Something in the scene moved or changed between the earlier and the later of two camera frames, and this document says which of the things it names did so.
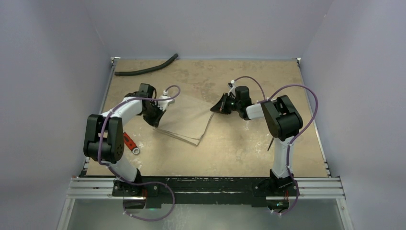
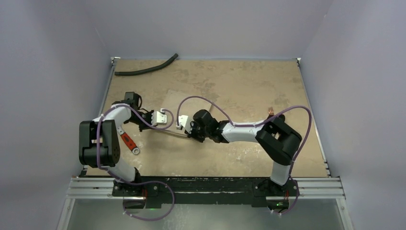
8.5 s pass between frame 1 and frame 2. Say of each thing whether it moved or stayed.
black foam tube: stayed
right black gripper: moved
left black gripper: moved
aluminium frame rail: stayed
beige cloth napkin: stayed
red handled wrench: stayed
